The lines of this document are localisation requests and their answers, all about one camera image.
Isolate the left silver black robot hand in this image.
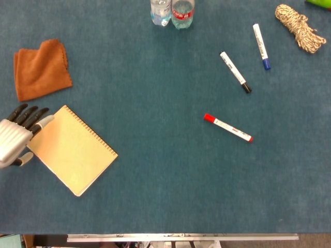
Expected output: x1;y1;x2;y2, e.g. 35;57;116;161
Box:
0;103;55;170

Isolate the yellow spiral notebook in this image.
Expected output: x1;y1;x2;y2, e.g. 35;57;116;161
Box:
26;104;119;197

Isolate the blue felt table cover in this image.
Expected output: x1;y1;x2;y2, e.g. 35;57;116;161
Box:
0;0;331;235

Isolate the orange folded cloth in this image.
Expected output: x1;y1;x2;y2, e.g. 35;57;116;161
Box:
13;38;73;103

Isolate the teal flat panel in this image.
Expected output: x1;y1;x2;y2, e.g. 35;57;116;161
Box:
0;234;23;248

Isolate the brown cardboard piece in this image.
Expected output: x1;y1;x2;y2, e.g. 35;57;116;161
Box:
22;234;36;248

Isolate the blue label water bottle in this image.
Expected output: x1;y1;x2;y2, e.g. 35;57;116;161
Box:
150;0;172;27

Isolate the red label clear bottle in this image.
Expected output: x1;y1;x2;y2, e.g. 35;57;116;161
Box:
170;0;195;30

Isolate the red cap white marker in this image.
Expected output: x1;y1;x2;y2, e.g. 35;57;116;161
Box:
203;113;254;144

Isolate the black cap white marker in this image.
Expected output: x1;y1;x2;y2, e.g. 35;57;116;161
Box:
219;51;252;94

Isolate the blue cap white marker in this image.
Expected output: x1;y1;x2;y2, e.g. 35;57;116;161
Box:
252;23;272;71

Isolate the green chip can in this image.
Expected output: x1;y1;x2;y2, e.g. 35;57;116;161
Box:
305;0;331;11

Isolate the white metal frame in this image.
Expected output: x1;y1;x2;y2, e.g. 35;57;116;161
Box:
148;240;222;248

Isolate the aluminium table edge rail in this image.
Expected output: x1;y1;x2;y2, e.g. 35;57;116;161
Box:
66;233;299;243

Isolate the beige braided rope bundle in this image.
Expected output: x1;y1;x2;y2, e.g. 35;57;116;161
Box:
274;4;327;54

